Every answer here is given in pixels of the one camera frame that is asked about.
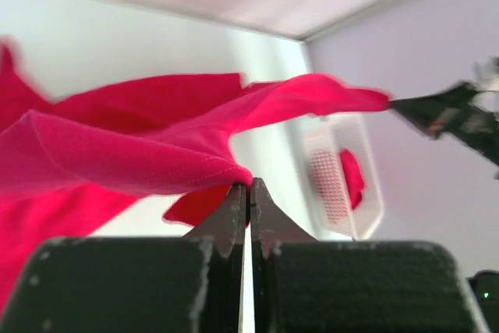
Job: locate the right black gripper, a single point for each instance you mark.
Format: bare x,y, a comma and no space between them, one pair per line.
453,111

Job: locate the white plastic perforated basket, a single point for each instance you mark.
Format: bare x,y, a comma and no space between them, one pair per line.
345,195

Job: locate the red t shirt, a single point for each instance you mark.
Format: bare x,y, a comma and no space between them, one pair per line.
68,168
354,178

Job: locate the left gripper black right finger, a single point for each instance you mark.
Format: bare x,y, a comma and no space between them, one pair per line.
301,284

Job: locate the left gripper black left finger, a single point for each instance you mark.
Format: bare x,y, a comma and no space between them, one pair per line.
190,283

